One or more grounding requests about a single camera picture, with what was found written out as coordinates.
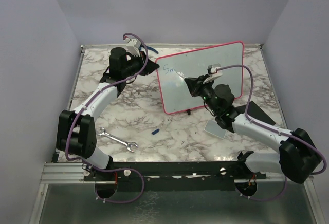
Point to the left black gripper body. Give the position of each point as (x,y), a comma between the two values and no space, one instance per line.
(135,64)

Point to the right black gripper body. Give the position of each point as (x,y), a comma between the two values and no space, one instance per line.
(205,90)

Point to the blue whiteboard marker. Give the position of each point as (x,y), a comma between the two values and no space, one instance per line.
(180,74)

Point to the blue marker cap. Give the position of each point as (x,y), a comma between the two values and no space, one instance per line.
(155,131)

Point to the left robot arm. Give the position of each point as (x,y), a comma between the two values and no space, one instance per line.
(76,135)

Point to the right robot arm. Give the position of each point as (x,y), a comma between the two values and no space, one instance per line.
(294,153)

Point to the white whiteboard eraser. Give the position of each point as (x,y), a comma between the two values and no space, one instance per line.
(214,129)

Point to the silver combination wrench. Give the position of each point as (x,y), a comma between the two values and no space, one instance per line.
(130,146)

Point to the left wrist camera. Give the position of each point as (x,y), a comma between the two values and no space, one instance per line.
(133,46)

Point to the blue-handled pliers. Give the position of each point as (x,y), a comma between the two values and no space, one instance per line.
(148,48)

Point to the aluminium table frame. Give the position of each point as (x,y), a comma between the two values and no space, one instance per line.
(140,177)

